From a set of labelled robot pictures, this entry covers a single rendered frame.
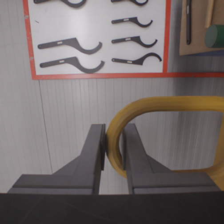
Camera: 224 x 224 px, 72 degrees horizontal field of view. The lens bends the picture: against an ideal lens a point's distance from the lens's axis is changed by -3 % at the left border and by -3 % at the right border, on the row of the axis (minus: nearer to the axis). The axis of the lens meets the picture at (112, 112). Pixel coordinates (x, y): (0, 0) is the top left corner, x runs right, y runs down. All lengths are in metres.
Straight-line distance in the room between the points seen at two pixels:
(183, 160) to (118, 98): 1.26
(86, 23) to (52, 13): 0.38
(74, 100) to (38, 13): 1.02
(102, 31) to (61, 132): 1.31
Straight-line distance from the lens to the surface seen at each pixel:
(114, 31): 1.89
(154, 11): 2.00
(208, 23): 1.03
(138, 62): 1.83
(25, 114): 2.26
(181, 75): 2.01
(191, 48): 1.20
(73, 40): 1.88
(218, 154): 0.22
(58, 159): 2.37
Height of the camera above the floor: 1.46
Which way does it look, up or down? level
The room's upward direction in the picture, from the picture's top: 91 degrees counter-clockwise
